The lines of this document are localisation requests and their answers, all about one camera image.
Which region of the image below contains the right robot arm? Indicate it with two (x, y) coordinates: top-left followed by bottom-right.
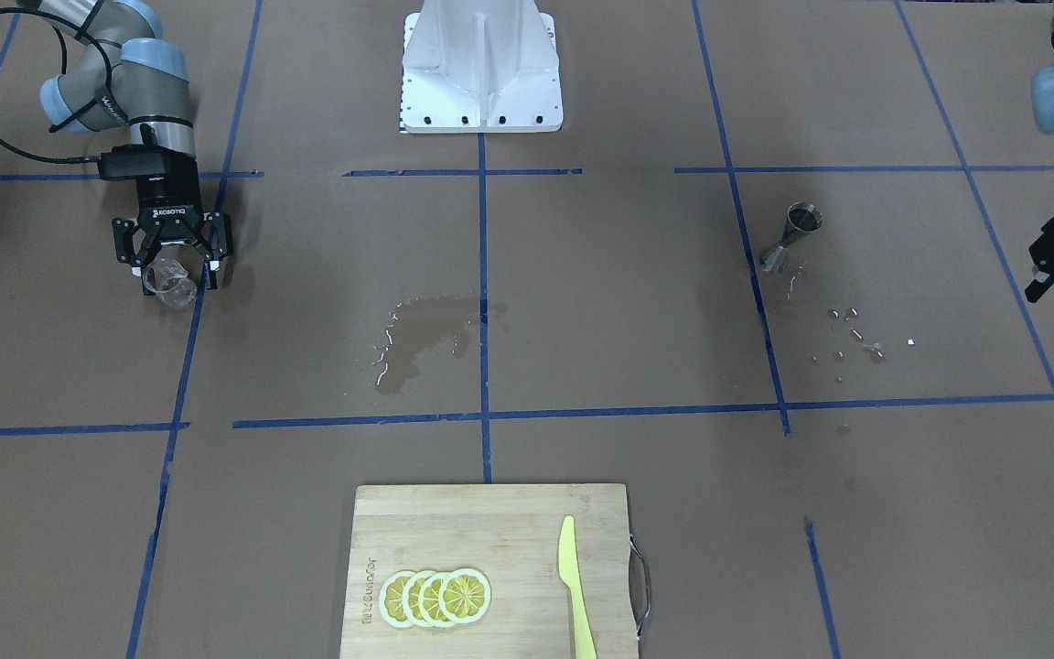
(18, 1), (231, 289)

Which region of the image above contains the steel jigger measuring cup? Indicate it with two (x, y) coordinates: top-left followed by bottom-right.
(758, 203), (823, 274)

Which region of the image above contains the yellow plastic knife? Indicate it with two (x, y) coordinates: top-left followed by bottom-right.
(557, 513), (597, 658)

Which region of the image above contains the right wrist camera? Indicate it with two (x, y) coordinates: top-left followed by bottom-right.
(97, 146), (187, 182)

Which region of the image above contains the back lemon slice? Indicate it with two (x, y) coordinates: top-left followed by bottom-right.
(380, 570), (414, 629)

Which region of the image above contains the bamboo cutting board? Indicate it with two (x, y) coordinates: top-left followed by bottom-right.
(339, 483), (640, 658)

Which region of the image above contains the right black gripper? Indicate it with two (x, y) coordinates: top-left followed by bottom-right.
(112, 174), (233, 296)

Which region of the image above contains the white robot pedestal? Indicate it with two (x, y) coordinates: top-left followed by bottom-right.
(399, 1), (565, 135)

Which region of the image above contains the clear glass cup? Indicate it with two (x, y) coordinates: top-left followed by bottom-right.
(143, 257), (197, 311)

